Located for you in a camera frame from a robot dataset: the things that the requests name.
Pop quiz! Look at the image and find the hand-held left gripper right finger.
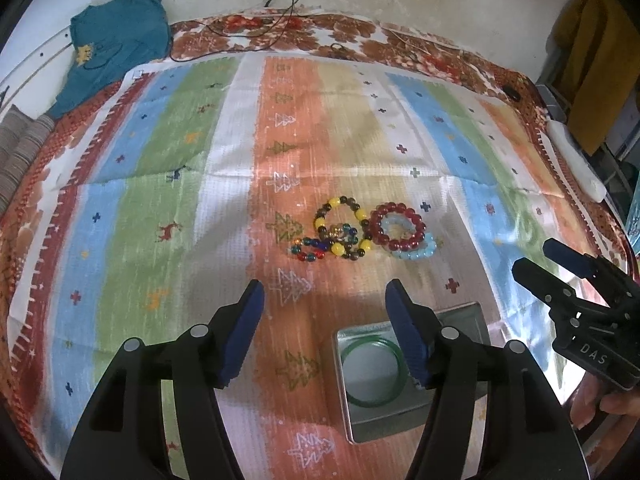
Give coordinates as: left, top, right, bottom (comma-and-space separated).
385, 279, 591, 480

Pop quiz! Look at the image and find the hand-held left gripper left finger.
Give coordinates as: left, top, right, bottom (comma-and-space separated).
60, 279, 265, 480

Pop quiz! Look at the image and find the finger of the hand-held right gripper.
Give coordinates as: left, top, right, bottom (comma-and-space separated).
542, 238, 640, 307
511, 258, 612, 322

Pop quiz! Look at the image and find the silver metal tin box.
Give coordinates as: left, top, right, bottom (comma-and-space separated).
331, 301, 490, 444

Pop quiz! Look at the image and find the multicoloured small bead bracelet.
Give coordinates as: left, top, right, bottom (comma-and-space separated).
287, 232, 361, 264

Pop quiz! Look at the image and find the dark red bead bracelet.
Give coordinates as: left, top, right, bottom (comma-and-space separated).
369, 201, 427, 252

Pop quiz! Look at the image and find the yellow and dark bead bracelet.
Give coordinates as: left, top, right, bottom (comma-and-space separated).
313, 195, 375, 262

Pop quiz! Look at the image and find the person's right hand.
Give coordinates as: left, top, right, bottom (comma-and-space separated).
570, 374, 640, 432

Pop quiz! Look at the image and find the green jade bangle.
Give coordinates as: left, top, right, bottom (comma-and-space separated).
341, 337, 437, 406

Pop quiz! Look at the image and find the light blue patterned cloth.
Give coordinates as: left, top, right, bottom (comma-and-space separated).
622, 200, 640, 248

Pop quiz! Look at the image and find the white oblong plastic device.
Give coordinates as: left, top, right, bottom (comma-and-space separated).
545, 120, 607, 204

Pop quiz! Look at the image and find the colourful striped mat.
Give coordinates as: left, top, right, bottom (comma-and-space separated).
7, 52, 608, 480

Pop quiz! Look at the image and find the mustard yellow garment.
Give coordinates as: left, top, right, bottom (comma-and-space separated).
552, 0, 640, 156

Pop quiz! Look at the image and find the grey striped cushion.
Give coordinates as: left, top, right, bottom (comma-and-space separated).
0, 105, 56, 211

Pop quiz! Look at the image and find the brown floral blanket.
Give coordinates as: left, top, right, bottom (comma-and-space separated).
0, 7, 640, 461

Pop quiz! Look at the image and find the teal shirt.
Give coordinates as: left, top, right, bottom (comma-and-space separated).
52, 0, 173, 120

